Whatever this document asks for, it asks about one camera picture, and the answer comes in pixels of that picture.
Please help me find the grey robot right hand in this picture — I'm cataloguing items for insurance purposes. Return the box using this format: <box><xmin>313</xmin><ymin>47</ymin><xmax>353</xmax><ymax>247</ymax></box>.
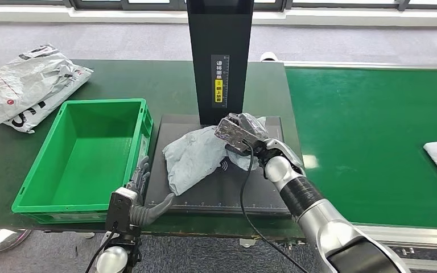
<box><xmin>226</xmin><ymin>112</ymin><xmax>270</xmax><ymax>143</ymax></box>

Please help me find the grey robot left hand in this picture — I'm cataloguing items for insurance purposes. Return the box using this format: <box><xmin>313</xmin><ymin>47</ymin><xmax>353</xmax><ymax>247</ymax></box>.
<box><xmin>127</xmin><ymin>156</ymin><xmax>176</xmax><ymax>228</ymax></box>

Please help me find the plump grey parcel bag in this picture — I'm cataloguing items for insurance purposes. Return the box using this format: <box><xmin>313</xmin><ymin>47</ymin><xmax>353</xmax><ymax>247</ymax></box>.
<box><xmin>162</xmin><ymin>115</ymin><xmax>268</xmax><ymax>197</ymax></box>

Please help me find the black inbound scanner machine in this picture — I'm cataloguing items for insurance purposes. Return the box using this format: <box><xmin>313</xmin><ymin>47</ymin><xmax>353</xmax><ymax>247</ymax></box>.
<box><xmin>144</xmin><ymin>0</ymin><xmax>292</xmax><ymax>218</ymax></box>

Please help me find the green conveyor belt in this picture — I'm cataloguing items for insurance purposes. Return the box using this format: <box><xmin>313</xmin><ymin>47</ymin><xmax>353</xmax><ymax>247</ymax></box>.
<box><xmin>285</xmin><ymin>67</ymin><xmax>437</xmax><ymax>230</ymax></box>

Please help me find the black yellow scanner label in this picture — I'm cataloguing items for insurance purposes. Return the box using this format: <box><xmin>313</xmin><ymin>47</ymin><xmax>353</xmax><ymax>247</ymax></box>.
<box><xmin>211</xmin><ymin>54</ymin><xmax>230</xmax><ymax>109</ymax></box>

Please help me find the green plastic crate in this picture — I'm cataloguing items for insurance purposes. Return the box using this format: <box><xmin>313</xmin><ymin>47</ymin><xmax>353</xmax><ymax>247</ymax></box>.
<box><xmin>11</xmin><ymin>98</ymin><xmax>154</xmax><ymax>225</ymax></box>

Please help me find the round chrome stand base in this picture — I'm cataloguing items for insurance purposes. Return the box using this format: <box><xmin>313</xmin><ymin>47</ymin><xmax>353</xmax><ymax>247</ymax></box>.
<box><xmin>0</xmin><ymin>229</ymin><xmax>32</xmax><ymax>254</ymax></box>

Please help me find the white bag black lettering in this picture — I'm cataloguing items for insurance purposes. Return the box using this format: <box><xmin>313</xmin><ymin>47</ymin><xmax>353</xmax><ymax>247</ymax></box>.
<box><xmin>3</xmin><ymin>65</ymin><xmax>94</xmax><ymax>134</ymax></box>

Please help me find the white printed courier bag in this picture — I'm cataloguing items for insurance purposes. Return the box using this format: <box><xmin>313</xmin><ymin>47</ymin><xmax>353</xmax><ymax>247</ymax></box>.
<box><xmin>0</xmin><ymin>44</ymin><xmax>74</xmax><ymax>127</ymax></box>

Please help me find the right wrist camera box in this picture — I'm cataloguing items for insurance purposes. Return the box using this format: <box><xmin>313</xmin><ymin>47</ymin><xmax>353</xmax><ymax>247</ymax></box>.
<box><xmin>215</xmin><ymin>117</ymin><xmax>260</xmax><ymax>154</ymax></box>

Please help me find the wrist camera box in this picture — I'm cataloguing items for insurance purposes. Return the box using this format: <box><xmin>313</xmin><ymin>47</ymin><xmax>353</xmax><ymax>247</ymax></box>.
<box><xmin>105</xmin><ymin>187</ymin><xmax>138</xmax><ymax>236</ymax></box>
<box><xmin>215</xmin><ymin>117</ymin><xmax>260</xmax><ymax>154</ymax></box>

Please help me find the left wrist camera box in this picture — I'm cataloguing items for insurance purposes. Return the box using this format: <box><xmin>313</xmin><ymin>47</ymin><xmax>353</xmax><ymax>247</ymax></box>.
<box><xmin>105</xmin><ymin>187</ymin><xmax>138</xmax><ymax>236</ymax></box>

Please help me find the black right camera cable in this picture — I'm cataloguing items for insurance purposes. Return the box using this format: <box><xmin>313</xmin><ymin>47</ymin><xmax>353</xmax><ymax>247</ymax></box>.
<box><xmin>240</xmin><ymin>142</ymin><xmax>310</xmax><ymax>273</ymax></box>

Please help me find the dark window frame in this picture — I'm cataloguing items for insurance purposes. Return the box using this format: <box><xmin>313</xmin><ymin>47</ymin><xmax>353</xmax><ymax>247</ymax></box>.
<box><xmin>0</xmin><ymin>0</ymin><xmax>437</xmax><ymax>12</ymax></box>

